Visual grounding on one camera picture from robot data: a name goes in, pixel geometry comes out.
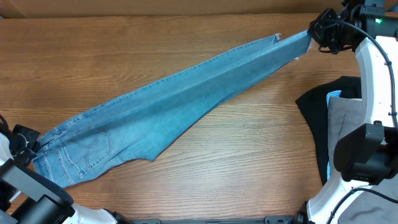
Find bright blue garment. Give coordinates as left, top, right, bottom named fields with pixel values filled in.
left=326, top=90, right=341, bottom=179

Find black garment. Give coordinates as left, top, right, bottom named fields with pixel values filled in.
left=295, top=76, right=362, bottom=184

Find light blue jeans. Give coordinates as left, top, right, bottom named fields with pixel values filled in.
left=33, top=31, right=311, bottom=187

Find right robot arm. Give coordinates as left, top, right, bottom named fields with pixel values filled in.
left=295, top=0, right=397, bottom=223

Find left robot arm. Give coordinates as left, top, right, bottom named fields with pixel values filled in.
left=1, top=117, right=132, bottom=224

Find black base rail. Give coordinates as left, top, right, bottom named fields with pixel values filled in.
left=131, top=215, right=294, bottom=224

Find cardboard backboard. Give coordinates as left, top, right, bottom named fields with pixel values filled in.
left=1, top=0, right=343, bottom=18

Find grey garment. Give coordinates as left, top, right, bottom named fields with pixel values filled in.
left=328, top=97, right=397, bottom=224

